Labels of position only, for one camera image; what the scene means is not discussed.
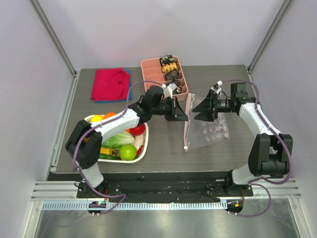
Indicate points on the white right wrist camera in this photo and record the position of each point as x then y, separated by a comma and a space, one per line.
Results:
217, 87

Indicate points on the green toy apple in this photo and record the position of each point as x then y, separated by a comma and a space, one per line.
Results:
127, 152

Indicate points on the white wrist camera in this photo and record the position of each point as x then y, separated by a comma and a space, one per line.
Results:
217, 87
171, 88

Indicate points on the black pink dotted sock roll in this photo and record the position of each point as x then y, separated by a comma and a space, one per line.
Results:
177, 90

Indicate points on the red toy chili pepper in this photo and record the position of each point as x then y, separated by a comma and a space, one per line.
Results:
139, 150

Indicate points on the pink divided organizer tray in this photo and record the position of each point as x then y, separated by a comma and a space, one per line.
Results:
151, 71

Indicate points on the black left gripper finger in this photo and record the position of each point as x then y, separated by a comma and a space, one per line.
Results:
180, 106
180, 115

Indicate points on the perforated metal cable tray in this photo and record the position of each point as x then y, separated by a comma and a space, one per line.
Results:
98, 205

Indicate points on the clear zip top bag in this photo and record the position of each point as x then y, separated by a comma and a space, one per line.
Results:
198, 133

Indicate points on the green toy lettuce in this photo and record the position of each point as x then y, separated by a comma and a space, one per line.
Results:
119, 140

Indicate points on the black patterned sock roll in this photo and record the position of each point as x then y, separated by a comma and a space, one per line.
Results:
166, 59

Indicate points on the red toy apple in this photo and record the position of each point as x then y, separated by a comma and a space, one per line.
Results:
136, 131

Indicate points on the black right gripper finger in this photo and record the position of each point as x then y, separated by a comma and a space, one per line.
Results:
205, 104
204, 116

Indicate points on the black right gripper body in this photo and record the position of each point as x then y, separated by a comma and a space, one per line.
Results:
212, 105

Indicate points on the green toy cucumber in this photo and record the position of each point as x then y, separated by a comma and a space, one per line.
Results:
108, 157

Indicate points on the yellow black sock roll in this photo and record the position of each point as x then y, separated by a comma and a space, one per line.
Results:
166, 68

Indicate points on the yellow toy bell pepper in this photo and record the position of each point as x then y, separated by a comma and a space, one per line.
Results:
96, 118

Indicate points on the white toy radish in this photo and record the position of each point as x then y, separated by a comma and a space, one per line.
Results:
138, 141

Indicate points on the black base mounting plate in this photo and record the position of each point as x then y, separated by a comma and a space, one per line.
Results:
178, 187

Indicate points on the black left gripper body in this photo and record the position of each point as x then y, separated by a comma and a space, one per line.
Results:
168, 108

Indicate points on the dark brown sock roll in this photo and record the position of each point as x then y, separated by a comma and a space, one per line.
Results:
173, 75

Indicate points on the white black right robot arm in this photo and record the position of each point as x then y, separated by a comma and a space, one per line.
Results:
270, 156

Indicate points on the black brown sock roll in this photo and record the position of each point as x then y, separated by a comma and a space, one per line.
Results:
176, 82

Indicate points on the magenta folded cloth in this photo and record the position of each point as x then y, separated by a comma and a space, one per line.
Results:
110, 85

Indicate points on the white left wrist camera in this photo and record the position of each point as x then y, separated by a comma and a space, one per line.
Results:
171, 88

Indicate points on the white perforated plastic basket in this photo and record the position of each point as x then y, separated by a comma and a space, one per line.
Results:
145, 143

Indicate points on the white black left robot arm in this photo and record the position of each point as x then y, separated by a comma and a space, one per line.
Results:
85, 141

